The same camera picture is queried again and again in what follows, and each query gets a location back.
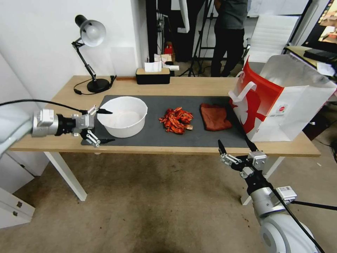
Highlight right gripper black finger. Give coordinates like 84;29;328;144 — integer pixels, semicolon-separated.
244;135;259;154
217;140;242;170

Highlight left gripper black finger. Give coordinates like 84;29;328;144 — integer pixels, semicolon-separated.
87;105;113;116
80;131;116;148

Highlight white round container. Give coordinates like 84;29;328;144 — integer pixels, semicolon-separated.
98;96;148;138

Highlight reddish brown towel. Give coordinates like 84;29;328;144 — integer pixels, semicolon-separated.
199;103;233;132

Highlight red and white takeout bag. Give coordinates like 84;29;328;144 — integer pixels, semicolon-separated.
227;54;337;143

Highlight red shrimp pile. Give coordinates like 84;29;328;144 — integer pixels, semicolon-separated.
158;106;195;135

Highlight wooden table with white legs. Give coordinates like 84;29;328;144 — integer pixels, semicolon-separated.
9;76;322;206

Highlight black tissue box wooden lid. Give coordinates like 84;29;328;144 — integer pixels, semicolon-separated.
136;67;171;85

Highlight dark grey table mat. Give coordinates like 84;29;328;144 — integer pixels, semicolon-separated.
81;95;254;148

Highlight white tissue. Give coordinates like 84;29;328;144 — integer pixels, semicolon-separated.
144;61;163;73

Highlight black desk lamp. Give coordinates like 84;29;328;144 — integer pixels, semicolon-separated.
71;14;111;93

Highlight white box with papers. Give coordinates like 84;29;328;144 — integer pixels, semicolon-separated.
153;53;180;71

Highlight white cabinet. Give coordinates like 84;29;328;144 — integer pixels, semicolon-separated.
0;150;51;230

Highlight yellow side table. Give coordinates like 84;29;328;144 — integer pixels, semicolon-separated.
283;46;337;79

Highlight person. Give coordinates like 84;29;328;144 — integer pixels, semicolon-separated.
210;0;250;78

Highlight black keyboard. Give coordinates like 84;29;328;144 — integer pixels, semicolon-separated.
303;48;337;62

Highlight black tripod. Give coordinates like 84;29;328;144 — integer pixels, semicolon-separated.
176;0;219;77

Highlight dark computer monitor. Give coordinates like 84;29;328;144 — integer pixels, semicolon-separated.
305;0;337;51

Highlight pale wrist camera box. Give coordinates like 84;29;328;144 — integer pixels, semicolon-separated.
247;150;267;170
71;113;93;131

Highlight black lamp cord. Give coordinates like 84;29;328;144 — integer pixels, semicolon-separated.
73;75;117;96

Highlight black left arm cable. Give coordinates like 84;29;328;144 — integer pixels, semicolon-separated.
0;99;89;114

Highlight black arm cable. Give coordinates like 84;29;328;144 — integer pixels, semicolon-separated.
288;200;337;210
263;179;326;253
0;99;89;114

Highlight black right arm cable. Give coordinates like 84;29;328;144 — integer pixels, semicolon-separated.
263;179;326;253
288;200;337;210

